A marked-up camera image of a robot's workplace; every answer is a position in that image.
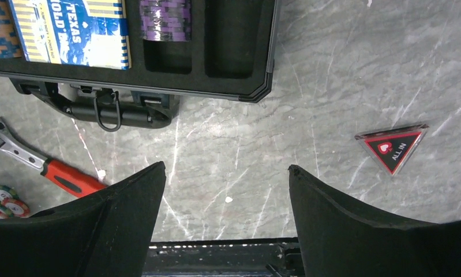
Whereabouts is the blue texas holdem card box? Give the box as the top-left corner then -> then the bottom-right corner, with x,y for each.
9,0 -> 131,70

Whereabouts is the green poker chip top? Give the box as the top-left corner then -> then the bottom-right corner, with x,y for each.
0,185 -> 20,201

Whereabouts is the red handled adjustable wrench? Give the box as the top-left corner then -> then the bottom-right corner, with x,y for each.
0,118 -> 106,198

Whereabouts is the purple chip stack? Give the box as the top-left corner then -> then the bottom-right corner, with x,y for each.
139,0 -> 192,42

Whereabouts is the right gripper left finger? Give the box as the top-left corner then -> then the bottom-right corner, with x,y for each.
0,162 -> 166,276

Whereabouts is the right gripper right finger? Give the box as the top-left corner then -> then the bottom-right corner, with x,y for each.
288,165 -> 461,276

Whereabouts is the triangular all in button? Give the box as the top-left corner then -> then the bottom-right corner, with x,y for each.
354,123 -> 429,177

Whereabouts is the blue orange chip stack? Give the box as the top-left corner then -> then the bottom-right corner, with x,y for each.
0,1 -> 23,59

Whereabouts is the red poker chip right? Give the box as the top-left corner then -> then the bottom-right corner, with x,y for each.
1,198 -> 31,218

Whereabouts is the black poker set case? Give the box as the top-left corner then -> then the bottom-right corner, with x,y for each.
0,1 -> 281,132

